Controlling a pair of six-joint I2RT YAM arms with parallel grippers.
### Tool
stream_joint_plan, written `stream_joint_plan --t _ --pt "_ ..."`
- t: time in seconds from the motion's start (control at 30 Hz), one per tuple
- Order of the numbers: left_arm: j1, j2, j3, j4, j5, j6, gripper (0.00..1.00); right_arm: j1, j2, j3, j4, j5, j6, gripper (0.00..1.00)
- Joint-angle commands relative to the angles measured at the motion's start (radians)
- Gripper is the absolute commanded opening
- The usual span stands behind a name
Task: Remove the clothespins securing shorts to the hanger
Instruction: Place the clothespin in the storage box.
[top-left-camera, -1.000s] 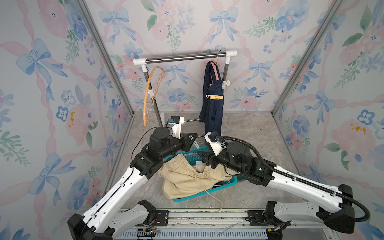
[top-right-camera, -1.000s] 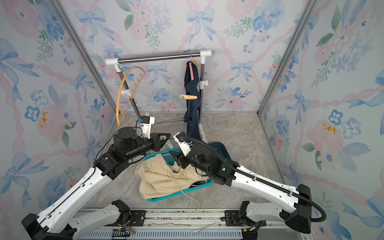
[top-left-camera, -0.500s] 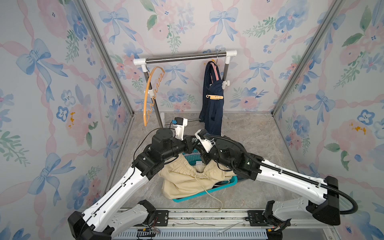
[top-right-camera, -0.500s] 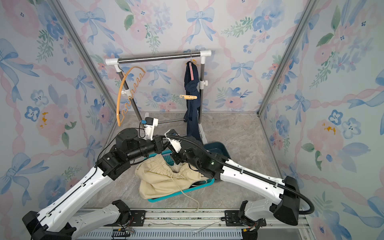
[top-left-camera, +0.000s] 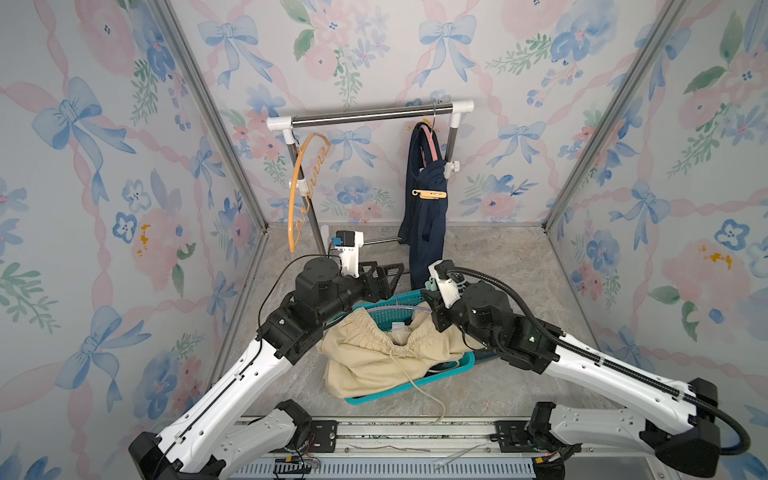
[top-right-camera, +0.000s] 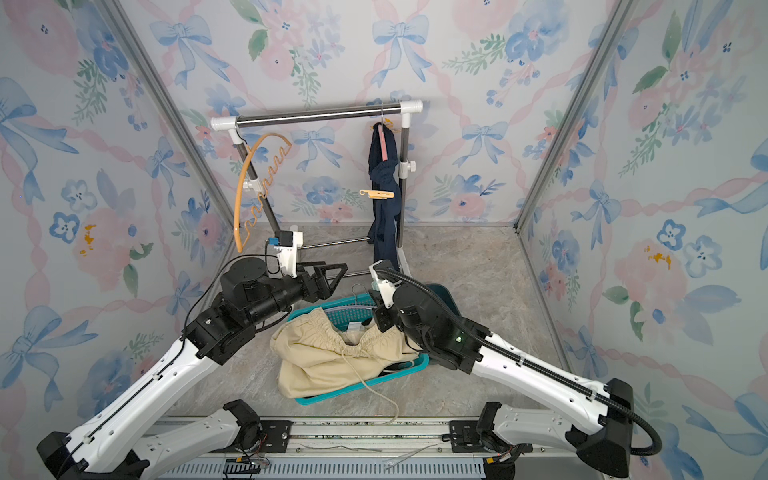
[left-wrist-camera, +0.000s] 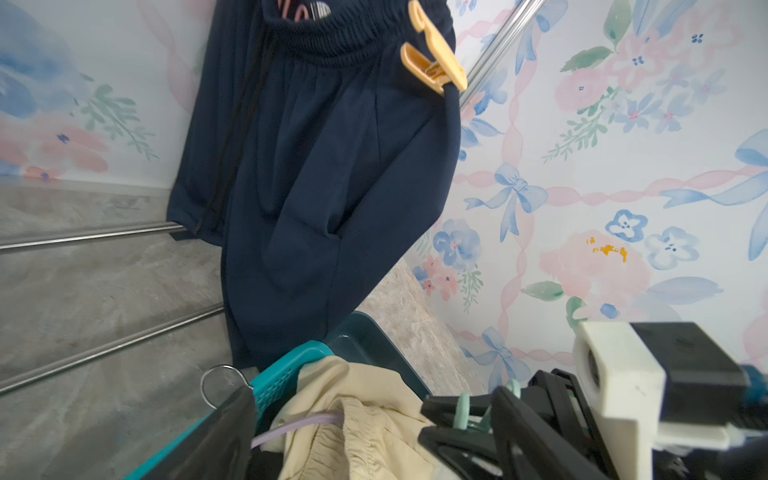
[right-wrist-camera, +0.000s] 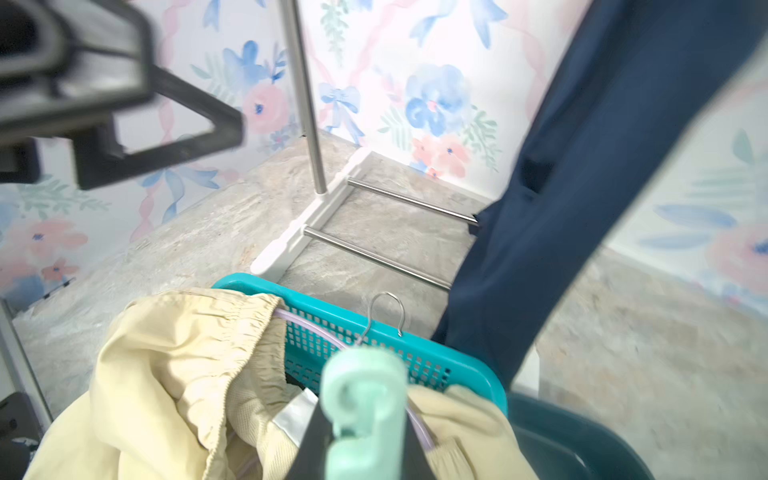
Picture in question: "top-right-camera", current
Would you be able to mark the white metal clothes rack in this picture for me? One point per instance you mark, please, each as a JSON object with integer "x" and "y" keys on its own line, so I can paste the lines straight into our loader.
{"x": 311, "y": 134}

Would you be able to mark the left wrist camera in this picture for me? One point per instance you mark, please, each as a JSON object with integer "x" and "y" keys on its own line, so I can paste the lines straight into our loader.
{"x": 286, "y": 244}

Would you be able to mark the silver aluminium corner post left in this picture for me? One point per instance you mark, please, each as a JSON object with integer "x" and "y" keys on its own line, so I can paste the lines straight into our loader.
{"x": 117, "y": 19}

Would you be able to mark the beige shorts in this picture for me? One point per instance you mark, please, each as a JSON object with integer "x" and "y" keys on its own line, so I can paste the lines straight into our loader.
{"x": 317, "y": 358}

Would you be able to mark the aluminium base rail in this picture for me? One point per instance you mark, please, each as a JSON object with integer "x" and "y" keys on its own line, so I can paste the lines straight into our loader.
{"x": 355, "y": 448}

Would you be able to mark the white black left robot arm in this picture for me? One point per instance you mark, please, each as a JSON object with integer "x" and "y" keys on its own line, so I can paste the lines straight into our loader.
{"x": 113, "y": 444}

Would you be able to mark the dark teal plastic bin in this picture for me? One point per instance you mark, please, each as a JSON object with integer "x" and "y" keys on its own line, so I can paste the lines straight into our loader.
{"x": 446, "y": 297}

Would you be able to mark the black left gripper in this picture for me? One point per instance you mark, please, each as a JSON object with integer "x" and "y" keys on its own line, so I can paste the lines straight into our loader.
{"x": 312, "y": 283}

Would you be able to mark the orange clothes hanger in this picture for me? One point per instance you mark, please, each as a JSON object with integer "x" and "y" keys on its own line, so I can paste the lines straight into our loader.
{"x": 248, "y": 177}

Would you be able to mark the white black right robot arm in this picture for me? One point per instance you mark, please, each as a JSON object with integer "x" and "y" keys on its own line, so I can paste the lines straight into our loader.
{"x": 595, "y": 421}

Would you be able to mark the orange clothespin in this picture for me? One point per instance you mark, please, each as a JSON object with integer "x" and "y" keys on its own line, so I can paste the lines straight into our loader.
{"x": 377, "y": 194}

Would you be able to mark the teal perforated plastic basket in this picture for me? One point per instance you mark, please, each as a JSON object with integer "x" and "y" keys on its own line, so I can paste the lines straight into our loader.
{"x": 352, "y": 321}

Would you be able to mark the lilac clothes hanger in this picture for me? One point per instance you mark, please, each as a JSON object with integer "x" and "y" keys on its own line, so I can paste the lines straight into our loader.
{"x": 355, "y": 302}

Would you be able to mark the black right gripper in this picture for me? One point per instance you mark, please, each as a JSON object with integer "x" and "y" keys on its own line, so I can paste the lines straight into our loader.
{"x": 379, "y": 318}

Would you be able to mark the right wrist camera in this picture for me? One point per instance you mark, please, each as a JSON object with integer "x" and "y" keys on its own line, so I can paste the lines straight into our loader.
{"x": 382, "y": 287}

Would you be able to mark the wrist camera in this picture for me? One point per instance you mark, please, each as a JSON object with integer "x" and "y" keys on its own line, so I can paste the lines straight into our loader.
{"x": 382, "y": 287}
{"x": 286, "y": 244}

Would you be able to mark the pink clothes hanger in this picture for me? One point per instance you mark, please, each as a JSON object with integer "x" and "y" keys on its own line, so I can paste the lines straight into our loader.
{"x": 382, "y": 137}

